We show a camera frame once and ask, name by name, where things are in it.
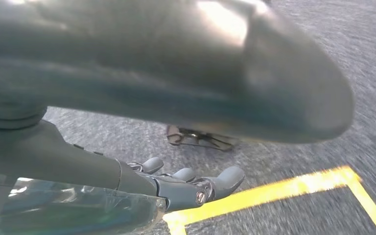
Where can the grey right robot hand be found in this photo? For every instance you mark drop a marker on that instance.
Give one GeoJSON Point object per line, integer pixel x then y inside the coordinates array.
{"type": "Point", "coordinates": [61, 155]}

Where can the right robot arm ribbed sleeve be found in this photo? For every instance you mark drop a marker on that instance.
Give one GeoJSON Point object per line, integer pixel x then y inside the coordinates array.
{"type": "Point", "coordinates": [9, 116]}

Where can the yellow floor tape marking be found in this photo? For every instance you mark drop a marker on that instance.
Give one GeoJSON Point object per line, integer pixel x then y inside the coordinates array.
{"type": "Point", "coordinates": [272, 189]}

